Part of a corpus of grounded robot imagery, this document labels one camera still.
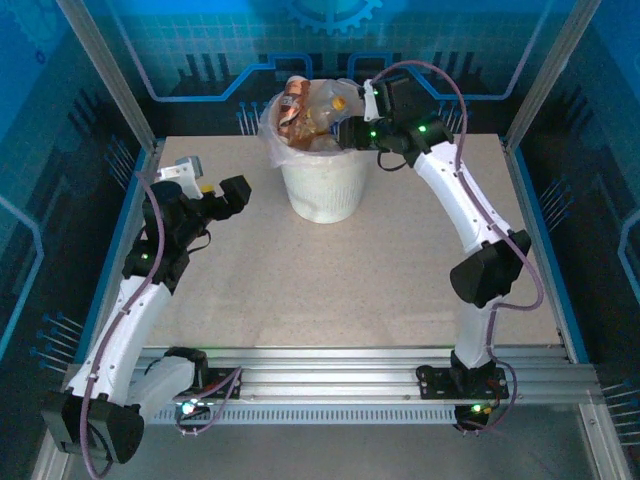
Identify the brown label drink bottle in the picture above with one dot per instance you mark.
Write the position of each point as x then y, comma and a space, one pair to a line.
295, 100

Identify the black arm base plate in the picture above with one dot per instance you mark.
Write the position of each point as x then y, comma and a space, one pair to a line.
435, 382
225, 380

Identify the aluminium side rail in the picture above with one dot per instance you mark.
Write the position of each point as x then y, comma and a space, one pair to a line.
154, 156
529, 225

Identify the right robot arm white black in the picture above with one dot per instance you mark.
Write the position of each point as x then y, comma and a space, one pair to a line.
445, 190

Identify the blue table edge strip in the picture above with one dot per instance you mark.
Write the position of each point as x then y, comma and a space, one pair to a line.
540, 225
123, 225

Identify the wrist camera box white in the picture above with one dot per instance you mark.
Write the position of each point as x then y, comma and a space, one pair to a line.
370, 102
182, 170

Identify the aluminium frame post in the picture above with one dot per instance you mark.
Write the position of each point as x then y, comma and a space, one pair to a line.
107, 75
550, 75

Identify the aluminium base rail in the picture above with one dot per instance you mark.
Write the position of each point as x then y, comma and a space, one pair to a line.
325, 377

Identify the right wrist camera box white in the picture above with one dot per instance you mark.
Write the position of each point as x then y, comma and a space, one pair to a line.
370, 102

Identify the clear plastic bin liner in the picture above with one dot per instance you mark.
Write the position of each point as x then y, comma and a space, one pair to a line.
274, 152

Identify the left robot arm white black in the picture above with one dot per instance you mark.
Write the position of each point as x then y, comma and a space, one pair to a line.
135, 320

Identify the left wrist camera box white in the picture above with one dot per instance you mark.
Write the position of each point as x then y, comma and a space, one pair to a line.
182, 170

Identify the white ribbed plastic bin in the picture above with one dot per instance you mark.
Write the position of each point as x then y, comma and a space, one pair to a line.
325, 195

